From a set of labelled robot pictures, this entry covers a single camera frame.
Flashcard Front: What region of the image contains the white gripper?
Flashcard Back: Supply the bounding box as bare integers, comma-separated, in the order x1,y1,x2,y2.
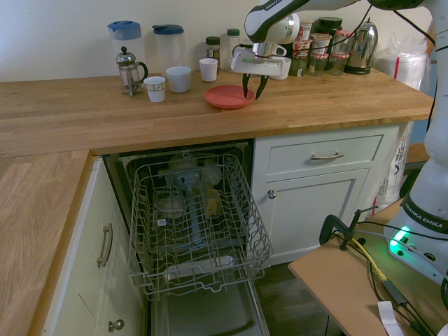
230,46,285,100

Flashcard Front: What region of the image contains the coral red plate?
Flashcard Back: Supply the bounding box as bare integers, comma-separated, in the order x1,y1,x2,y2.
204,85,256,111

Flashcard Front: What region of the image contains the grey dishwasher spray tube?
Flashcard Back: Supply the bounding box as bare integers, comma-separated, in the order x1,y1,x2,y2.
176,171,206,246

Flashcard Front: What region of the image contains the built-in dishwasher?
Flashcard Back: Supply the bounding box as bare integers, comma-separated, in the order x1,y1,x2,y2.
103,139,270,336

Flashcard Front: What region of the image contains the white round tub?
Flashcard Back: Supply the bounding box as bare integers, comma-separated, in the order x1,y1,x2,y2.
279,57,293,81

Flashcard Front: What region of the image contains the clear jar green lid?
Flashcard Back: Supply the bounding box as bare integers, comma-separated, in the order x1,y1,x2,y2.
226,28,241,71

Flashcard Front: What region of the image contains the small white cup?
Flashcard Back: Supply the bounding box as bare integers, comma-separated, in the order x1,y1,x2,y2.
199,57,218,83

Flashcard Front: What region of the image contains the spice jar black lid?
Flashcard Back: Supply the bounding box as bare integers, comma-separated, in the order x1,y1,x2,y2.
205,36,221,71

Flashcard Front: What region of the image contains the red white yogurt pot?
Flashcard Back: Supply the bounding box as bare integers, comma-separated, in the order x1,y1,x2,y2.
293,38,313,59

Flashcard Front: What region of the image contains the glass jar checkered lid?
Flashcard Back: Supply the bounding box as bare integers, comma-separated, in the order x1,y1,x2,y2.
328,51,348,76
308,52,329,77
335,29,354,53

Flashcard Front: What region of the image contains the large white cup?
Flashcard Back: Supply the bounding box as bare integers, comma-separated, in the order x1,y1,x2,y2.
165,66,193,94

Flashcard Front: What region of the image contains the white cabinet drawer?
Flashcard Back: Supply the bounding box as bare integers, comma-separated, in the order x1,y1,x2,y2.
269,134,384,175

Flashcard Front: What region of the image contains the tall yogurt pot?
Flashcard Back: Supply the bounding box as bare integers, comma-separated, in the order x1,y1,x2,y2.
300,19,315,41

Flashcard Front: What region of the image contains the wide yogurt pot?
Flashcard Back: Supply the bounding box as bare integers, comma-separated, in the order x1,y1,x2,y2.
310,33,333,55

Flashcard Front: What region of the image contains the clear pitcher dark blue lid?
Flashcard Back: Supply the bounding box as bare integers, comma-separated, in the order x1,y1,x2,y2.
151,24,186,78

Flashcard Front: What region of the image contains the white plastic bottle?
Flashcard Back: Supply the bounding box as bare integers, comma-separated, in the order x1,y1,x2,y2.
202,159,222,185

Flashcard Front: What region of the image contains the large tub black lid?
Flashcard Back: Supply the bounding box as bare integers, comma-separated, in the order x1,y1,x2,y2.
313,16,344,36

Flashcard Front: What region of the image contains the patterned paper cup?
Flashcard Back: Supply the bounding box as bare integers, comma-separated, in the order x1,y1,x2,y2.
143,76,166,103

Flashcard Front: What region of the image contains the steel electric kettle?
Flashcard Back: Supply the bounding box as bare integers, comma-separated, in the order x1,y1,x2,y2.
344,17,379,75

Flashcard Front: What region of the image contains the yellow plastic item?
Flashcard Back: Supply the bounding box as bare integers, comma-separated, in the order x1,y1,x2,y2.
205,188,221,215

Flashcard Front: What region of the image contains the glass french press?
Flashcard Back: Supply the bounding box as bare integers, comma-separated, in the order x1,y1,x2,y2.
115,46,149,98

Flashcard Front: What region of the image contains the clear pitcher light blue lid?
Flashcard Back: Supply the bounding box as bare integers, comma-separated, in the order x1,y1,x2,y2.
107,20,144,88

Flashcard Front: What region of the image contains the white cabinet door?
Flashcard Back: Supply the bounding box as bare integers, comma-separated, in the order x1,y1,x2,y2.
265,167,372,263

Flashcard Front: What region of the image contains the clear plastic container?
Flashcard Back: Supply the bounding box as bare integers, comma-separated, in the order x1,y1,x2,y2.
153,190,186,215

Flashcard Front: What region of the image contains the clear plastic bag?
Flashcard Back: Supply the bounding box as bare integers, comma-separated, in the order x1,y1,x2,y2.
374,33,433,94

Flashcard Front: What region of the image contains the black C clamp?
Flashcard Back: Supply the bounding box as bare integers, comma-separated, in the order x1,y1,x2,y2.
320,206,379,252

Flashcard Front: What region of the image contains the white printed sack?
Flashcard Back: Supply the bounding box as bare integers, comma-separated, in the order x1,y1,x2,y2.
376,122,414,214

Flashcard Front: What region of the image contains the brown mounting board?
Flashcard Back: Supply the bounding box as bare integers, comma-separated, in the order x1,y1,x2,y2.
287,201,448,336

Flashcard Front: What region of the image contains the white paper strip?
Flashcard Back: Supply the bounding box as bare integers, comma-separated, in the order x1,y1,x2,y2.
377,300,403,336

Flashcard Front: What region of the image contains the metal drawer handle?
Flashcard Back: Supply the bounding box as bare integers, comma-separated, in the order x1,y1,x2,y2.
311,152,345,161

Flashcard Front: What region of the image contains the grey wire dishwasher rack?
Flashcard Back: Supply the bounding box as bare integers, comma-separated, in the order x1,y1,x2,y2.
127,153,274,302

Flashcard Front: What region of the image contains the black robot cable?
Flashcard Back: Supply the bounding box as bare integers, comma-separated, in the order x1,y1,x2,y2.
335,0,440,127

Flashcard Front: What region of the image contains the metal bar cabinet handle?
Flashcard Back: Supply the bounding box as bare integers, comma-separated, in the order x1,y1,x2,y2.
97,223,114,269

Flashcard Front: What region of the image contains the yellow cable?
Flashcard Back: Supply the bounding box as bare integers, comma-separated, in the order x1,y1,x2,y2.
351,237,388,283

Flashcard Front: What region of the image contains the black cable adapter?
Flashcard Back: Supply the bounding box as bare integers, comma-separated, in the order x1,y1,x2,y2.
381,279,409,307

